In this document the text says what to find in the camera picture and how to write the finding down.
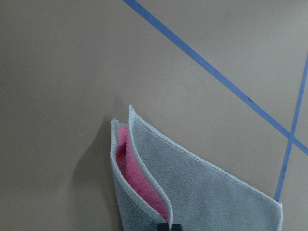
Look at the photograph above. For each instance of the pink and grey towel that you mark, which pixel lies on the pink and grey towel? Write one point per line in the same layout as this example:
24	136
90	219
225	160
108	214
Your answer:
159	181

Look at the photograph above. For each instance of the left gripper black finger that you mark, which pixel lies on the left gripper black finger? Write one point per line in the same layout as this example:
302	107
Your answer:
167	227

